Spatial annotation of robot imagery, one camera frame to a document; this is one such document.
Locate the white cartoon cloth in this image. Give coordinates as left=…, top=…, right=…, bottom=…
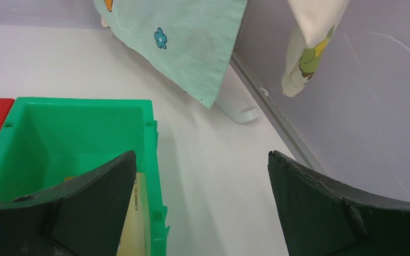
left=281, top=0, right=350, bottom=98

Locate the gold cards stack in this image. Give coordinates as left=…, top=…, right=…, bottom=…
left=63, top=172, right=152, bottom=256

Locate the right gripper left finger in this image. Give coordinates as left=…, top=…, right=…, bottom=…
left=0, top=151, right=137, bottom=255

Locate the white stand foot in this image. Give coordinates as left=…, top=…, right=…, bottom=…
left=215, top=95, right=259, bottom=124

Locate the mint cartoon cloth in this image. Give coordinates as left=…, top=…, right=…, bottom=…
left=94, top=0, right=247, bottom=108

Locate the green plastic bin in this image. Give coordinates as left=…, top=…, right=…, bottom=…
left=0, top=97, right=169, bottom=255

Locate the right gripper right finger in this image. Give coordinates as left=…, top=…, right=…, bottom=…
left=268, top=150, right=410, bottom=255

